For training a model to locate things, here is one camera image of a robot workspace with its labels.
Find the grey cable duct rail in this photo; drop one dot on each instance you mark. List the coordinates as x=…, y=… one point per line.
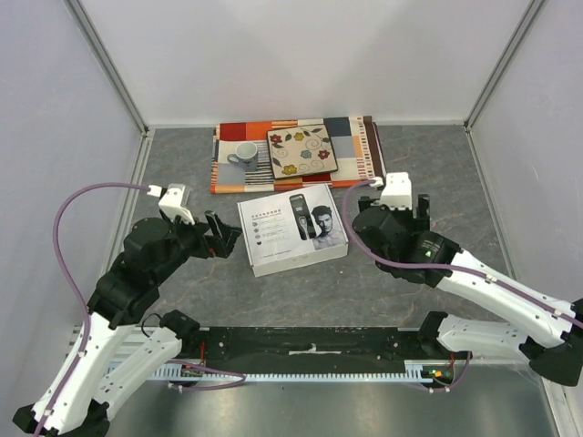
x=410, y=373

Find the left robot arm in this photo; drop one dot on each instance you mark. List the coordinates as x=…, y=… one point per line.
x=83, y=398

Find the floral square plate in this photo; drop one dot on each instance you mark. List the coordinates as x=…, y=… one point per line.
x=301, y=151

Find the striped grey mug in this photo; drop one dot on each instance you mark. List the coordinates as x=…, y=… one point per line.
x=246, y=156

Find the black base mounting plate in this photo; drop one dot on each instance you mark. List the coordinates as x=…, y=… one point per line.
x=313, y=349

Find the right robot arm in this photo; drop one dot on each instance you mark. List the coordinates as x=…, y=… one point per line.
x=543, y=330

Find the patchwork orange cloth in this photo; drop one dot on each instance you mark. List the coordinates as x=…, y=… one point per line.
x=355, y=141

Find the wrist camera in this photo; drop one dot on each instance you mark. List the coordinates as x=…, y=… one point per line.
x=395, y=190
x=173, y=201

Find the white hair clipper kit box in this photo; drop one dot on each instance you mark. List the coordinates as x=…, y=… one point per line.
x=272, y=238

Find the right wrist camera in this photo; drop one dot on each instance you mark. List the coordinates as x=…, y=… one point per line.
x=395, y=190

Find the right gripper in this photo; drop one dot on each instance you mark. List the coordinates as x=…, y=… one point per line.
x=423, y=206

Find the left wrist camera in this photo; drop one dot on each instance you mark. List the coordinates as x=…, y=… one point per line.
x=173, y=201

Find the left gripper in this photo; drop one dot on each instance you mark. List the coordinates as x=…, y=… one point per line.
x=223, y=240

